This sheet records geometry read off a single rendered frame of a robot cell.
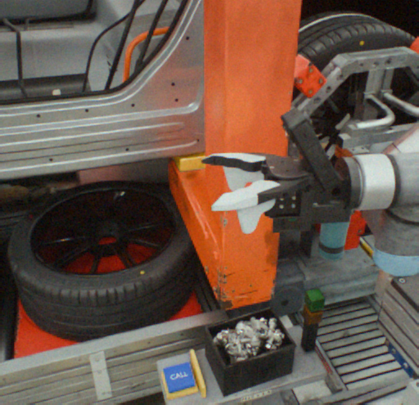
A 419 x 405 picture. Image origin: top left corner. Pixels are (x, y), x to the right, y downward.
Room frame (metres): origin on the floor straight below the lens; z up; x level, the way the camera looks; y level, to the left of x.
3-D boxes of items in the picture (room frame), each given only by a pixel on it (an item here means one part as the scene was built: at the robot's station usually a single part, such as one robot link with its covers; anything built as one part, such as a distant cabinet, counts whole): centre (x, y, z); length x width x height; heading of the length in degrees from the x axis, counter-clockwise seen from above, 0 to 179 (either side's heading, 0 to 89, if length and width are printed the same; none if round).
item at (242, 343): (0.85, -0.09, 0.51); 0.20 x 0.14 x 0.13; 111
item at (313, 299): (0.90, -0.26, 0.64); 0.04 x 0.04 x 0.04; 17
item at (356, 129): (1.27, -0.42, 1.03); 0.19 x 0.18 x 0.11; 17
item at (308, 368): (0.84, -0.07, 0.44); 0.43 x 0.17 x 0.03; 107
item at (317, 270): (1.58, -0.43, 0.32); 0.40 x 0.30 x 0.28; 107
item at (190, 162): (1.55, 0.07, 0.71); 0.14 x 0.14 x 0.05; 17
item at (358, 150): (1.17, -0.38, 0.93); 0.09 x 0.05 x 0.05; 17
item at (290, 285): (1.39, -0.18, 0.26); 0.42 x 0.18 x 0.35; 17
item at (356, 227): (1.45, -0.47, 0.48); 0.16 x 0.12 x 0.17; 17
